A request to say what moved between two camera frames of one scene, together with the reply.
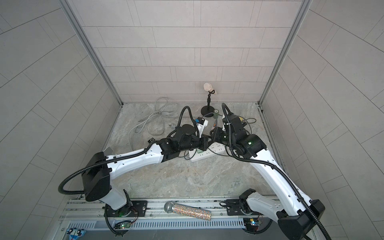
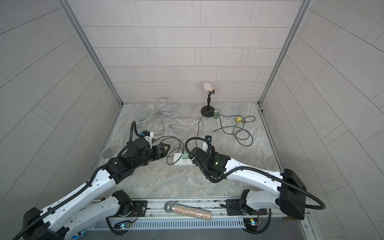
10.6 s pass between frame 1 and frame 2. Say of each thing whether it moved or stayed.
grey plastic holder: stayed
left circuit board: stayed
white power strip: moved
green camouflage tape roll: stayed
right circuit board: stayed
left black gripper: moved
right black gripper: moved
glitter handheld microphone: stayed
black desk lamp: stayed
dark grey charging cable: moved
